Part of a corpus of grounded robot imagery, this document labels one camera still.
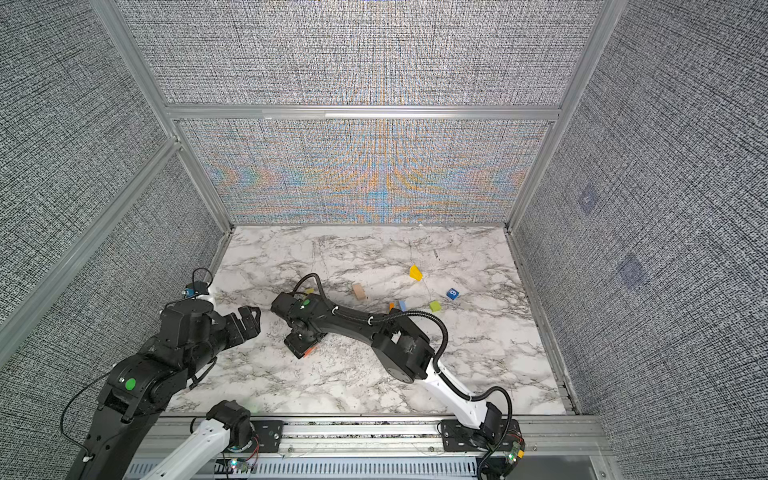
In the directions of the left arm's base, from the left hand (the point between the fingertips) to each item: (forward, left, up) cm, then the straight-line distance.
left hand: (245, 315), depth 68 cm
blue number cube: (+18, -56, -23) cm, 63 cm away
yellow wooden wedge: (+26, -44, -22) cm, 56 cm away
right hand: (+4, -8, -24) cm, 26 cm away
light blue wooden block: (+14, -39, -22) cm, 46 cm away
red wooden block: (-2, -11, -17) cm, 20 cm away
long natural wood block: (+22, -24, -25) cm, 41 cm away
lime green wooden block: (+14, -49, -24) cm, 57 cm away
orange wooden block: (+15, -35, -24) cm, 45 cm away
